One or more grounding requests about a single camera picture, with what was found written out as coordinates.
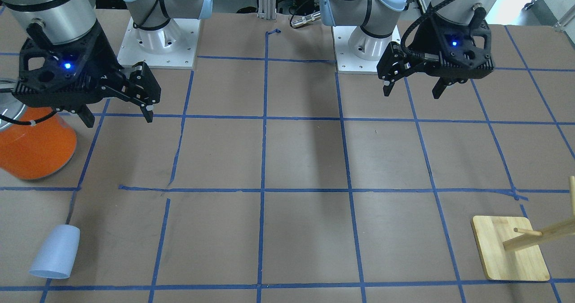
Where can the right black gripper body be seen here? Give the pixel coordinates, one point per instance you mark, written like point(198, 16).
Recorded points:
point(102, 54)

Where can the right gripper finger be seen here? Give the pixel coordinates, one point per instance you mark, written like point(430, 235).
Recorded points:
point(147, 112)
point(86, 116)

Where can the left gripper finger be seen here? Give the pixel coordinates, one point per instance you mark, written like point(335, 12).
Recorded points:
point(440, 86)
point(387, 87)

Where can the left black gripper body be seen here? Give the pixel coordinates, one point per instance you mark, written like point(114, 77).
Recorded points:
point(427, 42)

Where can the light blue plastic cup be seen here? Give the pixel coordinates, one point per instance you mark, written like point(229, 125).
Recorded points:
point(55, 259)

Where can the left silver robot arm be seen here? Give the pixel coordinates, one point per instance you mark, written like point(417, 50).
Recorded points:
point(378, 18)

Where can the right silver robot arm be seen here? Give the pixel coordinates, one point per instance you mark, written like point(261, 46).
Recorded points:
point(68, 20)

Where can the wooden cup rack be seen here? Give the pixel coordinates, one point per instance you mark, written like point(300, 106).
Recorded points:
point(533, 245)

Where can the orange cylindrical container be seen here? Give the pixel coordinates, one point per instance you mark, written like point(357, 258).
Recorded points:
point(35, 142)

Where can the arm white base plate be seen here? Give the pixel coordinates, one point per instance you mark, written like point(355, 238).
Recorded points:
point(172, 47)
point(358, 53)

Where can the silver cable connector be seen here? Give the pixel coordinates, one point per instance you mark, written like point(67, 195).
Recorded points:
point(305, 20)

